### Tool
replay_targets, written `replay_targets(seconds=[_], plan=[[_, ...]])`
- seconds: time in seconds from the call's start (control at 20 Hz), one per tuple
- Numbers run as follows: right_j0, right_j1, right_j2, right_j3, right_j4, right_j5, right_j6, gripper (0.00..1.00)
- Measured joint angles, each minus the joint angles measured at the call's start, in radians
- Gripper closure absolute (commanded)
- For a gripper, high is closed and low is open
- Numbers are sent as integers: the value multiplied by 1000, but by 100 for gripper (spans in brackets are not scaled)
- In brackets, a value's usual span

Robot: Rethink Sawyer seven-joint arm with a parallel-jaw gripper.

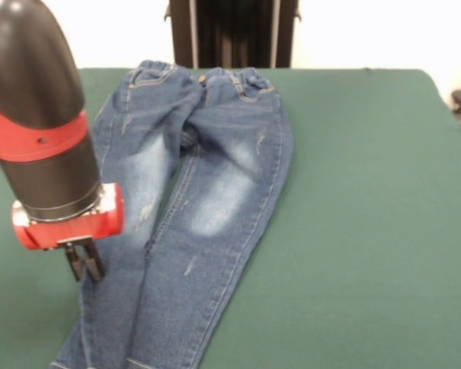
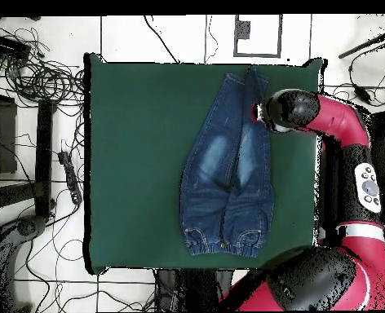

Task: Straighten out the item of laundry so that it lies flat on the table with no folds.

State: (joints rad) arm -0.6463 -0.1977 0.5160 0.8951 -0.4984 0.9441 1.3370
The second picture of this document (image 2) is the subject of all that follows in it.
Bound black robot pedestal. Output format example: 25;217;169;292
154;268;234;312

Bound tangled black cable bundle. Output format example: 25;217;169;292
2;27;84;105

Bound dark green table cloth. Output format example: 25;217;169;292
82;52;327;276

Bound black floor cable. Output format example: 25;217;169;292
143;15;180;64

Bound black tripod leg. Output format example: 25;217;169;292
338;30;385;60

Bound black flat panel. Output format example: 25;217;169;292
0;92;18;175

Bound long black power strip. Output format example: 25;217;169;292
57;150;83;205

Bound dark stand base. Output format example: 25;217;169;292
0;214;48;312

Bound black power adapter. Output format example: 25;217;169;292
353;84;373;105

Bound black upright stand bar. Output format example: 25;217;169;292
34;98;55;218

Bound blue denim jeans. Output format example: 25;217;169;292
178;65;275;258

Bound black box device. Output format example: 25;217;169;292
0;33;32;61

